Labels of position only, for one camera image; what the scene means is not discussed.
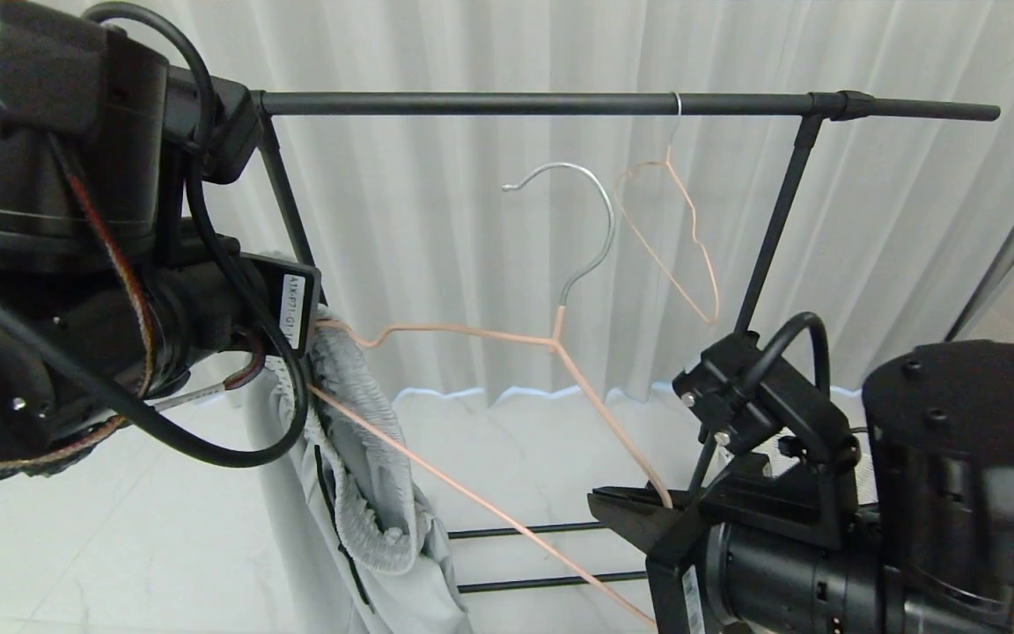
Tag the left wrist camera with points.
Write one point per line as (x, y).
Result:
(216, 123)

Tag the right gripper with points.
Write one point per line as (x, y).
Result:
(780, 590)

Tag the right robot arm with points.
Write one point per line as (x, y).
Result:
(956, 440)

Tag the pink clothes hanger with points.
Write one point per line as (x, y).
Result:
(555, 339)
(716, 295)

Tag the black clothes rack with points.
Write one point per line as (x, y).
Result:
(516, 104)

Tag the pale grey trousers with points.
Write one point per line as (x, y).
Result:
(384, 493)

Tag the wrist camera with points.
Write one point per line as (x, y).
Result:
(216, 123)
(789, 396)

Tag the white curtain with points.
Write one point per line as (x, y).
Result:
(437, 264)

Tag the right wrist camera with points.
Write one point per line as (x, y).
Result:
(789, 396)

